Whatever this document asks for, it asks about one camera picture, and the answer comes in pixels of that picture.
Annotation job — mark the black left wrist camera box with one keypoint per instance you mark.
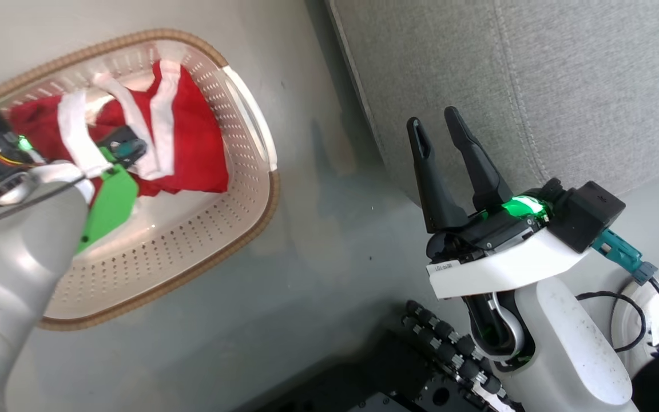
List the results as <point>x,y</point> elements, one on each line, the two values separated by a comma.
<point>120,140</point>

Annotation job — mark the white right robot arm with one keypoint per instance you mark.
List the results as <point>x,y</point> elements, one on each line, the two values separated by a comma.
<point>570,349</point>

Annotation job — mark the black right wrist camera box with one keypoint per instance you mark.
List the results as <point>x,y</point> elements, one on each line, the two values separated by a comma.
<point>587,214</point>

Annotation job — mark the grey fabric sofa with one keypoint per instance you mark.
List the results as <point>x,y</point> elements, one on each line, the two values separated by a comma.
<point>507,74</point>

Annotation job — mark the red garment with white bands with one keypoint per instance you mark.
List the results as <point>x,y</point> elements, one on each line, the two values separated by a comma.
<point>192,143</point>

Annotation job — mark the teal right camera connector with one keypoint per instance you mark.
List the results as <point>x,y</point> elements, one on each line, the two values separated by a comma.
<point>621,252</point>

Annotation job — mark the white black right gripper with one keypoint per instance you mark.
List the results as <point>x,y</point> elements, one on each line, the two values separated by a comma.
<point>507,263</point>

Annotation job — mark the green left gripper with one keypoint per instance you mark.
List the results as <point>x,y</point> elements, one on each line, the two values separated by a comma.
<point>112,200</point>

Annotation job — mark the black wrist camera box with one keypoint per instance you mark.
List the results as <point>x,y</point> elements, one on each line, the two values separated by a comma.
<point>120,140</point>
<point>587,214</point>

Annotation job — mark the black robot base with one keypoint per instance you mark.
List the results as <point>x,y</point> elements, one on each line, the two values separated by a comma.
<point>364,383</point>

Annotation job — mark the teal camera connector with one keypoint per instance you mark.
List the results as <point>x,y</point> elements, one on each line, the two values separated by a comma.
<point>133,150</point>
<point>621,252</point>

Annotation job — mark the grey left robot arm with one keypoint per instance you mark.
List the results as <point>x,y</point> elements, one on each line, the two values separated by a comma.
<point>15,269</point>

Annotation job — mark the teal left camera connector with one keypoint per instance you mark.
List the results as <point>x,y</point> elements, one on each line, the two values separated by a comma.
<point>133,150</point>

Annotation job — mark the white basket with woven rim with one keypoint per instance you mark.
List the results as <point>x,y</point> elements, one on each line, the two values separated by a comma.
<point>192,240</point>

